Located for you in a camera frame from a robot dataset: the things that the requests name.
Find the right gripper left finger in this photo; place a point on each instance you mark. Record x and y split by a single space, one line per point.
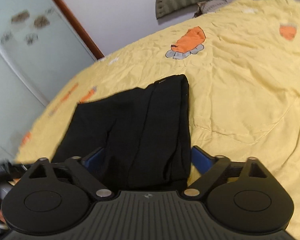
94 160

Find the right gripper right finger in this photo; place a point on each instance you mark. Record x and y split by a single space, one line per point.
201 160

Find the black pants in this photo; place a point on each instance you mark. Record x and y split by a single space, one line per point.
144 134

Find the yellow floral bedsheet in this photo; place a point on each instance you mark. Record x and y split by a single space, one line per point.
243 67

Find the frosted glass wardrobe door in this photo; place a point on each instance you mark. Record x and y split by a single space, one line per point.
39 53

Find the brown wooden door frame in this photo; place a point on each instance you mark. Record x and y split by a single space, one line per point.
79 29

